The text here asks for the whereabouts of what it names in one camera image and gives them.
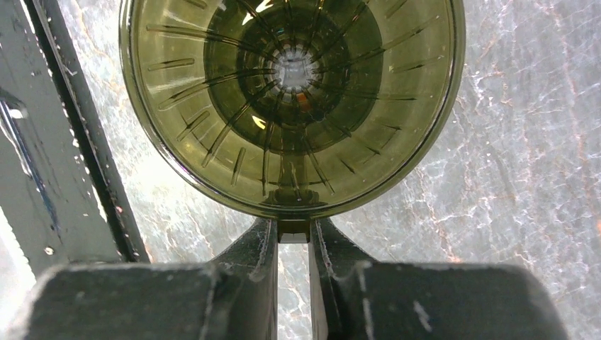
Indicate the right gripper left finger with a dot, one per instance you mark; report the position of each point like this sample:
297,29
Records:
232,296

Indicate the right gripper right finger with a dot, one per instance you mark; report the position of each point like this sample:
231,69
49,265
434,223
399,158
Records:
354,296

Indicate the dark green coffee dripper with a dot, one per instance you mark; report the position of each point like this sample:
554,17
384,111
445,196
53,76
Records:
292,110

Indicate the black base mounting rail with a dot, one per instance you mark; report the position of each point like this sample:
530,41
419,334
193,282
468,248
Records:
60,190

